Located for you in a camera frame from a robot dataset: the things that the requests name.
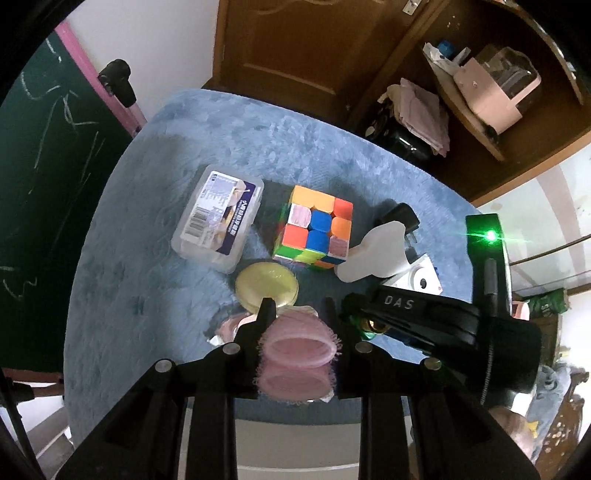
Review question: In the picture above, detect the pink hair roller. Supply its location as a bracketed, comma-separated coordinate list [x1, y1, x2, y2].
[256, 307, 341, 403]

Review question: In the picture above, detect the clear floss pick box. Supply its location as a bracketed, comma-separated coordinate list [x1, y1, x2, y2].
[170, 165, 264, 274]

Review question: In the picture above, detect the blue plush table mat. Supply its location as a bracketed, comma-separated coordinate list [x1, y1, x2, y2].
[64, 90, 474, 443]

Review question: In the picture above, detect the small white toy camera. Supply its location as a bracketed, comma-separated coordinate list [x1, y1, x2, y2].
[382, 254, 443, 295]

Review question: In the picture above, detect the pink cream tube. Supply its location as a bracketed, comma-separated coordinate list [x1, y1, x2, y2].
[208, 312, 256, 347]

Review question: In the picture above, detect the wooden corner shelf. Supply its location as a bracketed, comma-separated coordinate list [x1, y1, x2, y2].
[422, 1, 590, 162]

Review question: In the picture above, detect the black charger plug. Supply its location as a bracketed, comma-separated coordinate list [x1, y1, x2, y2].
[374, 203, 420, 243]

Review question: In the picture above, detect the green chalkboard pink frame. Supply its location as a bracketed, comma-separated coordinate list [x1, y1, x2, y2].
[1, 33, 132, 372]

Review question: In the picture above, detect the black chalkboard knob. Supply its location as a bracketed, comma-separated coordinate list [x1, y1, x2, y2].
[97, 59, 136, 108]

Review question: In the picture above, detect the multicolour puzzle cube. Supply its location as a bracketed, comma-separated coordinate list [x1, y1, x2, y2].
[273, 185, 353, 270]

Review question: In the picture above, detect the white storage tray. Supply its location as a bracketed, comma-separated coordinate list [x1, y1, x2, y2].
[235, 398, 362, 479]

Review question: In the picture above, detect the pink desktop organizer box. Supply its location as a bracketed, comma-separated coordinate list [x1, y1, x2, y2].
[453, 44, 541, 135]

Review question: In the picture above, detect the brown wooden door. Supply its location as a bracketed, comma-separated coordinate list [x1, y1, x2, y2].
[213, 0, 415, 125]

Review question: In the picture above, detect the folded pink cloth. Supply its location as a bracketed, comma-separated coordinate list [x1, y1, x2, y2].
[386, 78, 450, 157]

